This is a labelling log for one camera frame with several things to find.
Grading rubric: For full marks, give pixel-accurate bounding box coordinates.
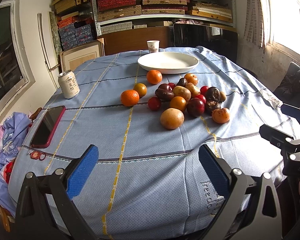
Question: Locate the spotted orange persimmon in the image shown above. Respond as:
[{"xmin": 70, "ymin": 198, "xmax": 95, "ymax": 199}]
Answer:
[{"xmin": 212, "ymin": 108, "xmax": 230, "ymax": 124}]

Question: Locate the dark red plum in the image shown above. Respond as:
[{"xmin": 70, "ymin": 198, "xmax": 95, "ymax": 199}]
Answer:
[{"xmin": 186, "ymin": 98, "xmax": 205, "ymax": 117}]

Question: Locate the large tan round fruit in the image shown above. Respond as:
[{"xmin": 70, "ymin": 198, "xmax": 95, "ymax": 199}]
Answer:
[{"xmin": 160, "ymin": 108, "xmax": 184, "ymax": 130}]

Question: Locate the small brown fruit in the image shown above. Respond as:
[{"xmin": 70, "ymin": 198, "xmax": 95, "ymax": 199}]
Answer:
[{"xmin": 219, "ymin": 91, "xmax": 226, "ymax": 102}]

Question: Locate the wrinkled dark passion fruit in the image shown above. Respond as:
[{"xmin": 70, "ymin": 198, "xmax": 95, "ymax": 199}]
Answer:
[{"xmin": 205, "ymin": 87, "xmax": 221, "ymax": 102}]

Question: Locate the tan onion-like fruit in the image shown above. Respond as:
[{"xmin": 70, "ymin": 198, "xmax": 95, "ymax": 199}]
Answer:
[{"xmin": 185, "ymin": 83, "xmax": 200, "ymax": 98}]

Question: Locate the yellow-brown passion fruit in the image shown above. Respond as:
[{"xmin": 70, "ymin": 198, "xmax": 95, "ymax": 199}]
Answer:
[{"xmin": 173, "ymin": 86, "xmax": 192, "ymax": 102}]

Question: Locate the bright orange mandarin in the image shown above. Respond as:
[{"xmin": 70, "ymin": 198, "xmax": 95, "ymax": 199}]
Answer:
[{"xmin": 120, "ymin": 89, "xmax": 140, "ymax": 107}]

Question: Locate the red cherry tomato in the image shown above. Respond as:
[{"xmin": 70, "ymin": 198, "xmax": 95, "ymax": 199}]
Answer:
[{"xmin": 148, "ymin": 96, "xmax": 161, "ymax": 111}]

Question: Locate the dark purple passion fruit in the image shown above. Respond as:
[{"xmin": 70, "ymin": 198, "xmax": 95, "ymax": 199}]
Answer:
[{"xmin": 155, "ymin": 88, "xmax": 174, "ymax": 101}]

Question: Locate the greenish orange mandarin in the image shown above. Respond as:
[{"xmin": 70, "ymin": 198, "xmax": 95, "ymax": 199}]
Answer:
[{"xmin": 133, "ymin": 83, "xmax": 147, "ymax": 98}]

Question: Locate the black jacket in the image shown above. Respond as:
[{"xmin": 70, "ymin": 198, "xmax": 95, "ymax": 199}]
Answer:
[{"xmin": 274, "ymin": 62, "xmax": 300, "ymax": 107}]

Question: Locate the red-cased smartphone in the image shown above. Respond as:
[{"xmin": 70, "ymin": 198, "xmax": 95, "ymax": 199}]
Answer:
[{"xmin": 30, "ymin": 106, "xmax": 66, "ymax": 148}]

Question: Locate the purple blue cloth pile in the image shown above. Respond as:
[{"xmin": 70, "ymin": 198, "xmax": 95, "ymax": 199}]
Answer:
[{"xmin": 0, "ymin": 112, "xmax": 31, "ymax": 216}]

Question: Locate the light blue checked tablecloth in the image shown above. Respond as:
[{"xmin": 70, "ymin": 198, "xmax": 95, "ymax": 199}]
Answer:
[{"xmin": 8, "ymin": 47, "xmax": 300, "ymax": 239}]

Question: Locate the white beverage can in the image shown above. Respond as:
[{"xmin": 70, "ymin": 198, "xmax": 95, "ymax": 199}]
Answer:
[{"xmin": 58, "ymin": 70, "xmax": 80, "ymax": 99}]

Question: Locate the black panel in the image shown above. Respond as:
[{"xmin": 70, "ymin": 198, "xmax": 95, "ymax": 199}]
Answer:
[{"xmin": 173, "ymin": 23, "xmax": 238, "ymax": 63}]

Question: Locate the white oval plate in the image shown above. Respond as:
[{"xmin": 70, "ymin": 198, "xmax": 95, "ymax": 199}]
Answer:
[{"xmin": 137, "ymin": 51, "xmax": 199, "ymax": 74}]

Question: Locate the stack of blue patterned boxes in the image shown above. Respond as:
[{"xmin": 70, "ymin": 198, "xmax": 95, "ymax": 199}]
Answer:
[{"xmin": 58, "ymin": 23, "xmax": 95, "ymax": 51}]

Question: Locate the white paper cup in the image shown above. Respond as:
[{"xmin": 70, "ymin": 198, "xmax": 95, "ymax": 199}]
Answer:
[{"xmin": 147, "ymin": 40, "xmax": 160, "ymax": 53}]

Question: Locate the brown wooden board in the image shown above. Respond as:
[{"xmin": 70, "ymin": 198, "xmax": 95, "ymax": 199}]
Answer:
[{"xmin": 98, "ymin": 27, "xmax": 174, "ymax": 55}]

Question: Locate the metal shelf with boxes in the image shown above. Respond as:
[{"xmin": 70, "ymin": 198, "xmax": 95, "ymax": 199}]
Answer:
[{"xmin": 92, "ymin": 0, "xmax": 236, "ymax": 36}]

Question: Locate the window with white frame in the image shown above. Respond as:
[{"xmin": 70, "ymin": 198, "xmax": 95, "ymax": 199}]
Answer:
[{"xmin": 0, "ymin": 0, "xmax": 35, "ymax": 116}]

